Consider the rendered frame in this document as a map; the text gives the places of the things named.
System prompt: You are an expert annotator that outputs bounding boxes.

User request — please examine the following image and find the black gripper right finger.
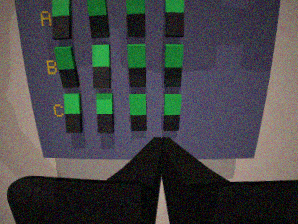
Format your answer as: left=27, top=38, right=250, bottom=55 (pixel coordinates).
left=162, top=137, right=298, bottom=224

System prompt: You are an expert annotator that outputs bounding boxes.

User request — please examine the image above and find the blue-grey switch panel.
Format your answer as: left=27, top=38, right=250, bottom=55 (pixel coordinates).
left=15, top=0, right=280, bottom=160

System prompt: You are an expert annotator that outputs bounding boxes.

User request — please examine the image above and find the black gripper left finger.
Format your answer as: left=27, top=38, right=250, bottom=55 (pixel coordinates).
left=7, top=137, right=163, bottom=224

